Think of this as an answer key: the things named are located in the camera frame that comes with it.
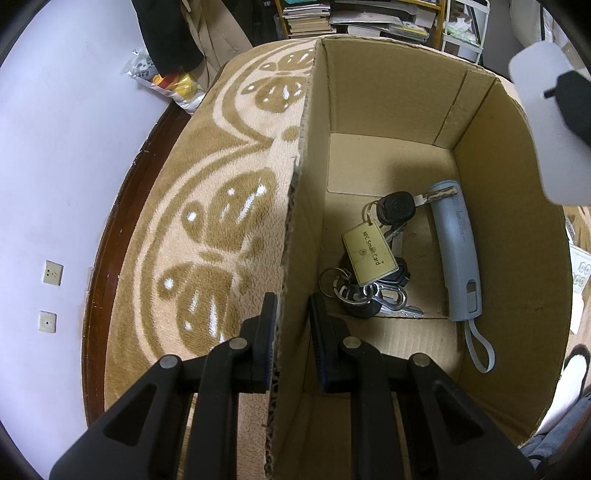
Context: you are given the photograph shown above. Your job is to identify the stack of books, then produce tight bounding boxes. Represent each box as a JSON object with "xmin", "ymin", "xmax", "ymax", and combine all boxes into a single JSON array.
[{"xmin": 281, "ymin": 0, "xmax": 336, "ymax": 39}]

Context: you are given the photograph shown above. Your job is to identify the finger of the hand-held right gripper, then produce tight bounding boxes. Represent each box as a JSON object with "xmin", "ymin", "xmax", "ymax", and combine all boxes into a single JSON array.
[{"xmin": 544, "ymin": 69, "xmax": 591, "ymax": 149}]

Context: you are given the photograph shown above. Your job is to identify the black car key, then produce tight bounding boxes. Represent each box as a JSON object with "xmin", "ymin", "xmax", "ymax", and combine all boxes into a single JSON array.
[{"xmin": 376, "ymin": 191, "xmax": 431, "ymax": 228}]

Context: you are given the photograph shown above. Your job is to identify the dark hanging garment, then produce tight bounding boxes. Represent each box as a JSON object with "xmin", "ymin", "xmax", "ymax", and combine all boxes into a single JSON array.
[{"xmin": 130, "ymin": 0, "xmax": 200, "ymax": 75}]

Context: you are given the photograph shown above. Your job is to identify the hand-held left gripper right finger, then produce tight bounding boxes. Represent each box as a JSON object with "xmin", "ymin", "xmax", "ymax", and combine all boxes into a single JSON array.
[{"xmin": 307, "ymin": 293, "xmax": 536, "ymax": 480}]

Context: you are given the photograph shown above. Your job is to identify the bunch of silver keys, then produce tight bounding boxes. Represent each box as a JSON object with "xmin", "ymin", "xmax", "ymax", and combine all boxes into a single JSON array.
[{"xmin": 318, "ymin": 267, "xmax": 424, "ymax": 320}]

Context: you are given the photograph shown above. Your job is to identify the black and white slipper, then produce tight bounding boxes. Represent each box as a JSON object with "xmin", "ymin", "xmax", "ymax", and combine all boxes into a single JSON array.
[{"xmin": 551, "ymin": 344, "xmax": 591, "ymax": 417}]

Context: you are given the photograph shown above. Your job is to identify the yellow wooden bookshelf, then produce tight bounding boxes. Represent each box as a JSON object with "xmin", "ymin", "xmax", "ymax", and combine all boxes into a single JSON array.
[{"xmin": 274, "ymin": 0, "xmax": 450, "ymax": 51}]

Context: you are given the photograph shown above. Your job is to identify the beige hanging coat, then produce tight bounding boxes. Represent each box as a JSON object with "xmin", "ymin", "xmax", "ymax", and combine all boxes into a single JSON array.
[{"xmin": 182, "ymin": 0, "xmax": 253, "ymax": 89}]

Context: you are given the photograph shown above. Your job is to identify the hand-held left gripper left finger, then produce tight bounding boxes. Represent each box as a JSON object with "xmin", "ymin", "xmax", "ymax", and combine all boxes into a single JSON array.
[{"xmin": 48, "ymin": 293, "xmax": 280, "ymax": 480}]

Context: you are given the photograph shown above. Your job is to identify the grey-blue flashlight with strap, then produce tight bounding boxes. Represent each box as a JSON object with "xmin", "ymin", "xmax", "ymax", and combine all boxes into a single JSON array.
[{"xmin": 428, "ymin": 181, "xmax": 496, "ymax": 376}]

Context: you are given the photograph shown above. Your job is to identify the white trolley cart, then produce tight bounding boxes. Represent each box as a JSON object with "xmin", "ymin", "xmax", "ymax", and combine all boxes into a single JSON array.
[{"xmin": 441, "ymin": 0, "xmax": 491, "ymax": 64}]

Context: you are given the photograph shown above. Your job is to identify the blue jeans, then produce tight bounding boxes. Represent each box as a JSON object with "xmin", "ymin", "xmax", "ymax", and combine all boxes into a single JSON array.
[{"xmin": 518, "ymin": 406, "xmax": 591, "ymax": 472}]

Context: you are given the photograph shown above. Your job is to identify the printed paper sheet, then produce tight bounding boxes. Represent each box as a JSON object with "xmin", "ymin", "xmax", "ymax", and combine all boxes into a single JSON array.
[{"xmin": 566, "ymin": 244, "xmax": 591, "ymax": 334}]

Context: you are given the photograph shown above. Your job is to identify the cream padded jacket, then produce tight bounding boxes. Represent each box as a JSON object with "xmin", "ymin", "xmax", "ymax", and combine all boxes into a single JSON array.
[{"xmin": 507, "ymin": 0, "xmax": 571, "ymax": 48}]

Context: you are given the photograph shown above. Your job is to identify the brown cardboard box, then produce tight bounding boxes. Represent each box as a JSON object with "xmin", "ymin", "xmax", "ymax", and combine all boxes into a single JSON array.
[{"xmin": 261, "ymin": 36, "xmax": 573, "ymax": 476}]

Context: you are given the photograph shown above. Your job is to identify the beige key card tag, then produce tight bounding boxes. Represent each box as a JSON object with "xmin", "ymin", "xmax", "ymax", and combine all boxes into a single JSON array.
[{"xmin": 342, "ymin": 220, "xmax": 399, "ymax": 284}]

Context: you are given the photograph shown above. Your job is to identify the white remote control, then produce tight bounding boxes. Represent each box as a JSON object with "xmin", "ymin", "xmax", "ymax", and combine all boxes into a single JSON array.
[{"xmin": 508, "ymin": 41, "xmax": 591, "ymax": 206}]

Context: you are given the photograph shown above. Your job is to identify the plastic bag with yellow toy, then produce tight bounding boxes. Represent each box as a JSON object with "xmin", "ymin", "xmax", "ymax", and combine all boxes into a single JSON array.
[{"xmin": 122, "ymin": 47, "xmax": 208, "ymax": 114}]

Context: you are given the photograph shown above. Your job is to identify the beige patterned carpet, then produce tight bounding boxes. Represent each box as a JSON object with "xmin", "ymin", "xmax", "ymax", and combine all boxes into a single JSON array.
[{"xmin": 104, "ymin": 39, "xmax": 319, "ymax": 480}]

